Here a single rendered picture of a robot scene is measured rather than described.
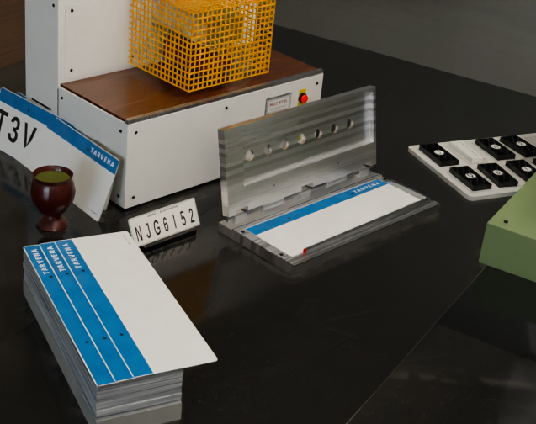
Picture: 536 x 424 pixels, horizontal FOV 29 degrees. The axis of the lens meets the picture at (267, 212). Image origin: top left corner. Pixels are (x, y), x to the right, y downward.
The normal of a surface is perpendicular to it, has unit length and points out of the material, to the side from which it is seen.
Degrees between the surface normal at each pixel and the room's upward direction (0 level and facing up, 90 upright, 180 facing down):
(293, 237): 0
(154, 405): 90
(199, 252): 0
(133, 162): 90
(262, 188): 79
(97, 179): 69
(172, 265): 0
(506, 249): 90
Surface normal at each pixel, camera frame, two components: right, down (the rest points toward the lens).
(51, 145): -0.67, -0.10
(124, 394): 0.43, 0.46
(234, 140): 0.70, 0.22
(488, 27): -0.51, 0.36
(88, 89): 0.10, -0.88
